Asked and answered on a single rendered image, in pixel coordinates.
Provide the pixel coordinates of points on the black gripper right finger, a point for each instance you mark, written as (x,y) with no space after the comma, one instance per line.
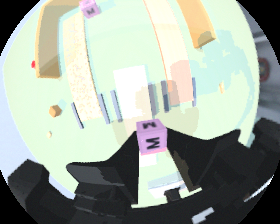
(193,156)

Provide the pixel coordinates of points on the pink cube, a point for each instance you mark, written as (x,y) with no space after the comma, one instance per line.
(152,135)

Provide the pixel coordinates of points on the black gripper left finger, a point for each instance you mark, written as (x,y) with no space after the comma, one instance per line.
(121,169)

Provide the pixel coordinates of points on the small tan cube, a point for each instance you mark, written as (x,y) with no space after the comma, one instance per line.
(54,110)

